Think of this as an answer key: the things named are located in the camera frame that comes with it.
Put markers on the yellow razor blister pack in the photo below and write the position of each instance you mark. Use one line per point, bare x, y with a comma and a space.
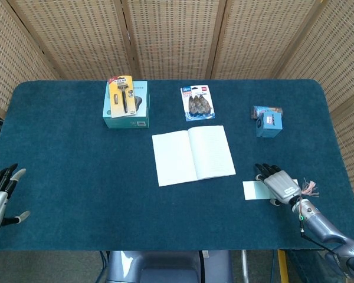
118, 106

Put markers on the teal cardboard box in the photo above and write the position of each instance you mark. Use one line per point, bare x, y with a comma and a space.
115, 122

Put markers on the metal table leg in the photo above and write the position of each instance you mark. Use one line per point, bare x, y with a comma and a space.
245, 265

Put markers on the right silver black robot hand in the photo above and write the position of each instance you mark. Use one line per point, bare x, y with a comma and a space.
281, 184

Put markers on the dark teal table mat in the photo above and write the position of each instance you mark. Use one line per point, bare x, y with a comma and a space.
76, 177

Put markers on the blue binder clip pack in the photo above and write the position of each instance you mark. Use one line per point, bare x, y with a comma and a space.
198, 103

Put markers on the light blue tasselled bookmark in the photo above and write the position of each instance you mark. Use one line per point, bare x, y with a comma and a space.
253, 190

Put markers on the wicker screen panel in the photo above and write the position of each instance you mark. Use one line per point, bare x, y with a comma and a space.
259, 35
171, 35
342, 73
76, 35
6, 59

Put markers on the white notebook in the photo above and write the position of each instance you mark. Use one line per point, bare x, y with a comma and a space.
177, 159

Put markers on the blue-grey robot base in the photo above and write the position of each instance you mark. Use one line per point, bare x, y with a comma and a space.
165, 268

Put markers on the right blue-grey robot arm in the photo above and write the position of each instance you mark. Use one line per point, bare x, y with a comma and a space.
318, 221

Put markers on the yellow post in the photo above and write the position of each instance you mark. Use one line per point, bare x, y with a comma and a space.
283, 265

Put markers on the small blue box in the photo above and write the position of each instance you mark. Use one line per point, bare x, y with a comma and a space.
268, 129

